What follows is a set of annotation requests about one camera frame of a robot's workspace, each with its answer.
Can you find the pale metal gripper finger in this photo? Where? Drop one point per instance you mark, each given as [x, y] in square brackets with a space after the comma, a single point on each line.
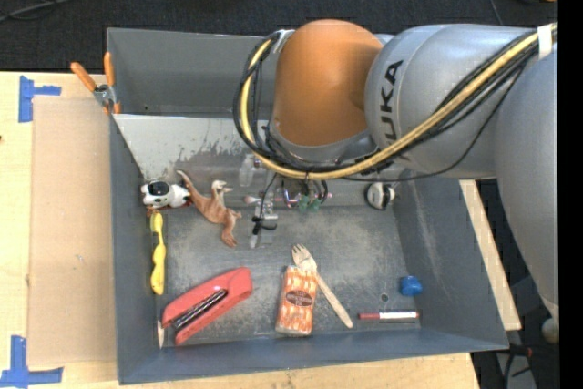
[254, 239]
[269, 223]

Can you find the clear small bottle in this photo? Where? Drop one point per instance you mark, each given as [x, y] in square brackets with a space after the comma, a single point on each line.
[247, 173]

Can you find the brown toy dinosaur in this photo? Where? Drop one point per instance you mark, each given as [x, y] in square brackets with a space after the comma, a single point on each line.
[214, 207]

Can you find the pale wooden fork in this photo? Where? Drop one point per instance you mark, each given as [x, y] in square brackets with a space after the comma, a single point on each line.
[305, 262]

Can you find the orange patterned packet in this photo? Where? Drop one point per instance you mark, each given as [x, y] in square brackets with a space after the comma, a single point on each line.
[297, 300]

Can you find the red stapler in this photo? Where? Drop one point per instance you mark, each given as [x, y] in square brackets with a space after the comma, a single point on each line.
[207, 303]

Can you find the grey metal bin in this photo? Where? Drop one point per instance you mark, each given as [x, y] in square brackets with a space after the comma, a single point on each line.
[355, 250]

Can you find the yellow toothbrush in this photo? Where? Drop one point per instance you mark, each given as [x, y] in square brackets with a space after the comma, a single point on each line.
[158, 257]

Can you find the white and black toy dog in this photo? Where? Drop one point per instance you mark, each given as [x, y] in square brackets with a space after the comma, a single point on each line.
[164, 193]

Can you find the pale wooden stick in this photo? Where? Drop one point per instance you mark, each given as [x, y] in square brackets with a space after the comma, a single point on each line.
[160, 334]

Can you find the blue cap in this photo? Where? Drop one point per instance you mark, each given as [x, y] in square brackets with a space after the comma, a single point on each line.
[411, 286]

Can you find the red and white marker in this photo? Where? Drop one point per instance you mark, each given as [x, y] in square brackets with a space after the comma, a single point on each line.
[394, 315]

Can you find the brown cardboard board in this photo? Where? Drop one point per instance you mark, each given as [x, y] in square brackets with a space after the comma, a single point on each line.
[68, 232]

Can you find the black cylinder on white bracket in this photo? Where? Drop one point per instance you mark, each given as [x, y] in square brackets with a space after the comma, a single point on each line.
[377, 196]

